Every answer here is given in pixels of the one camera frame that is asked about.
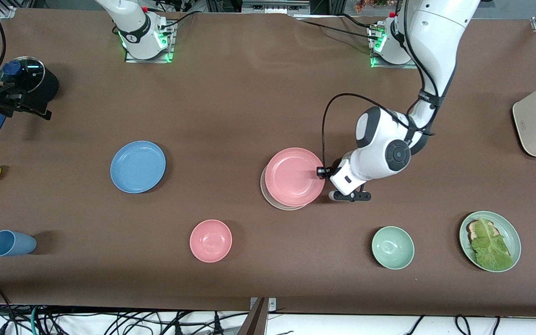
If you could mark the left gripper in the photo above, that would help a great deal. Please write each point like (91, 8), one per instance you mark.
(329, 171)

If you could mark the pink plate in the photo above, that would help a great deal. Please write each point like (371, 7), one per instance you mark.
(294, 177)

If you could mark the blue plate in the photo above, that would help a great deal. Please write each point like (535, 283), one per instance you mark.
(138, 167)

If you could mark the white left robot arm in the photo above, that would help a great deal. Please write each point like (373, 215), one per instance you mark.
(435, 37)

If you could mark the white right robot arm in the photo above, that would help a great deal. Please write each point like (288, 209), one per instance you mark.
(135, 32)

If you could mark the glass lid with blue knob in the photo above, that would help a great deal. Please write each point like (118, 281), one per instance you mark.
(28, 70)

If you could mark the beige plate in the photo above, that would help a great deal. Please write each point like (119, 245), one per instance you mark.
(275, 202)

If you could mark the small green bowl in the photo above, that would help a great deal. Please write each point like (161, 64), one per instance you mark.
(392, 247)

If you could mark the small pink bowl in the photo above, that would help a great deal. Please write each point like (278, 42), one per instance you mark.
(211, 241)

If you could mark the blue cup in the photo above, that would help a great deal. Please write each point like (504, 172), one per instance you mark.
(12, 243)

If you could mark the toasted bread slice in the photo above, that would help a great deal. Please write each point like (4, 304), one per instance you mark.
(473, 229)

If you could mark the orange and green decorations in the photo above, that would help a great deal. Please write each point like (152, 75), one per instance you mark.
(365, 4)

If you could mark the green lettuce leaf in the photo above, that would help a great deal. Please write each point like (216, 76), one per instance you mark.
(491, 246)

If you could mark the green plate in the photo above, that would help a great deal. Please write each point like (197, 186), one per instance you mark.
(512, 232)

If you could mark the small metal table bracket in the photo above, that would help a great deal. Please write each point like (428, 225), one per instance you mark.
(272, 304)

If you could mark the dark metal post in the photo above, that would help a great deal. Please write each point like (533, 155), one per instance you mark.
(254, 323)

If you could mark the grey metal frame block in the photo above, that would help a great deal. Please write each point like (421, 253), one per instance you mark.
(275, 7)

